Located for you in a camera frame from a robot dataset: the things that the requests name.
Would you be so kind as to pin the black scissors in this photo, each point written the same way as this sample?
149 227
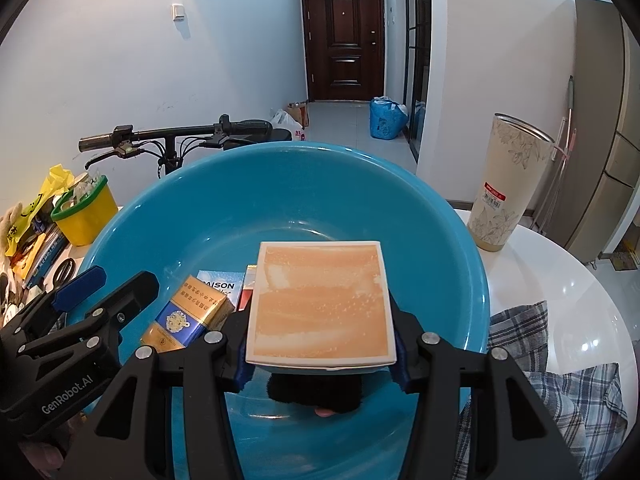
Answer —
64 272

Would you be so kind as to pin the Raison blue cigarette pack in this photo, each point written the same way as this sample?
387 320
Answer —
229 283

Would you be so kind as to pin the black framed glass door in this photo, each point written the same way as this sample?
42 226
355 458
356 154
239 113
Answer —
417 69

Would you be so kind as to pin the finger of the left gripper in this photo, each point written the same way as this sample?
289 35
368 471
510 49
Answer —
110 314
40 315

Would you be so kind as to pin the floral beige tumbler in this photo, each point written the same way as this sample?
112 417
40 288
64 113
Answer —
516 159

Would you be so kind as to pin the dark brown entrance door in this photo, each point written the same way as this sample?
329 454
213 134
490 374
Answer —
344 49

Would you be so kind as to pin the blue shopping bag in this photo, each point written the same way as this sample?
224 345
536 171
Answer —
386 118

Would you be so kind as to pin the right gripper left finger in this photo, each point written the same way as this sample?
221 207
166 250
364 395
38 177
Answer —
128 433

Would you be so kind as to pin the beige work glove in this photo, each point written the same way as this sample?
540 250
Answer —
7 221

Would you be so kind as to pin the person left hand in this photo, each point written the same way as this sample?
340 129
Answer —
47 457

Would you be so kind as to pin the orange cream small box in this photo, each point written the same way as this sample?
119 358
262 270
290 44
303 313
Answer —
321 307

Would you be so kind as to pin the plaid blue shirt cloth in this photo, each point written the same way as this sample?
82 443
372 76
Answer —
587 405

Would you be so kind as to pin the yellow plastic bag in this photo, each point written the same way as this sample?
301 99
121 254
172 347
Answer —
58 181

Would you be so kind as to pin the bicycle handlebar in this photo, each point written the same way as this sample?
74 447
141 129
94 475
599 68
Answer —
171 145

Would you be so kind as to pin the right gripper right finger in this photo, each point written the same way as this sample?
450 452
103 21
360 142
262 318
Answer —
512 435

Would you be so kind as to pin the red white cigarette pack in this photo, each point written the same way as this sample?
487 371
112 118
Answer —
248 286

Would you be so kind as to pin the beige refrigerator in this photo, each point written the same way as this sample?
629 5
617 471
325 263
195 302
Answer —
602 170

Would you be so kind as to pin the yellow green container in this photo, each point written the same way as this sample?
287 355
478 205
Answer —
81 218

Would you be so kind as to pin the white light switch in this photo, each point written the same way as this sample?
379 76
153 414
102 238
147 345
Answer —
177 12

